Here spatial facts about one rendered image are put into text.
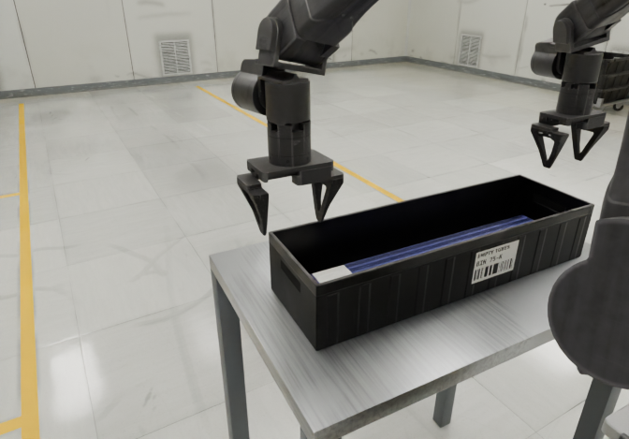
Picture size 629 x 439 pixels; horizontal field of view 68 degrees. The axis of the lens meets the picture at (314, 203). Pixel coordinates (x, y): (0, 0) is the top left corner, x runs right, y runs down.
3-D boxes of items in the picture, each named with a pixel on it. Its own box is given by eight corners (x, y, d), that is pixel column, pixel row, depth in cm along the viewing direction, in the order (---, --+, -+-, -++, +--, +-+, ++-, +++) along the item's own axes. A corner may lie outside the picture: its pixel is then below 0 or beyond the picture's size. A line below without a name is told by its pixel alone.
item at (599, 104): (588, 103, 557) (601, 51, 532) (628, 111, 522) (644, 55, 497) (556, 110, 525) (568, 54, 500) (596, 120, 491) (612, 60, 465)
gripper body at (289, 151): (246, 172, 64) (242, 118, 61) (313, 160, 68) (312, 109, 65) (264, 187, 59) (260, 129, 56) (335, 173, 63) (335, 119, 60)
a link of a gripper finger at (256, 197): (240, 227, 67) (234, 165, 63) (285, 217, 70) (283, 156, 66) (256, 248, 61) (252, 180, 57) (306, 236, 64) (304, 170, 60)
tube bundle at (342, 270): (320, 317, 72) (320, 299, 71) (300, 293, 78) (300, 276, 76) (548, 243, 93) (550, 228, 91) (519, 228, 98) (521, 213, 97)
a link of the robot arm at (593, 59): (585, 49, 78) (612, 47, 80) (555, 45, 84) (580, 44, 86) (577, 91, 81) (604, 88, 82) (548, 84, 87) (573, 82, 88)
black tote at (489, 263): (315, 352, 67) (316, 286, 62) (270, 288, 81) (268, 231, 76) (580, 256, 90) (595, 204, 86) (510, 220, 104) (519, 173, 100)
